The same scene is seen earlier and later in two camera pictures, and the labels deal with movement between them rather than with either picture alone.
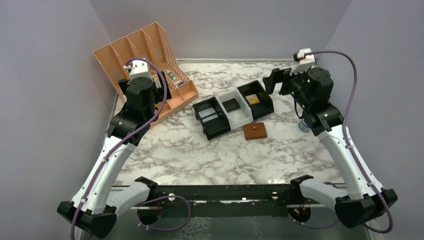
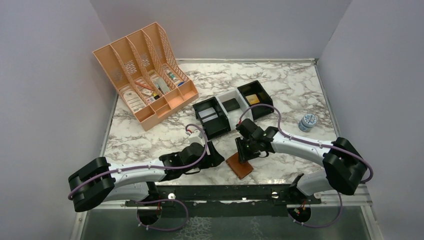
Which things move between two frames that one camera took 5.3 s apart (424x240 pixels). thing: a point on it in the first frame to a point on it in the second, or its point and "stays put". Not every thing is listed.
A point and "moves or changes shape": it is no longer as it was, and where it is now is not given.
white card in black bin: [208, 115] stays put
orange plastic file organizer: [151, 43] stays put
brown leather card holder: [256, 130] moves or changes shape
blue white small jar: [303, 126] stays put
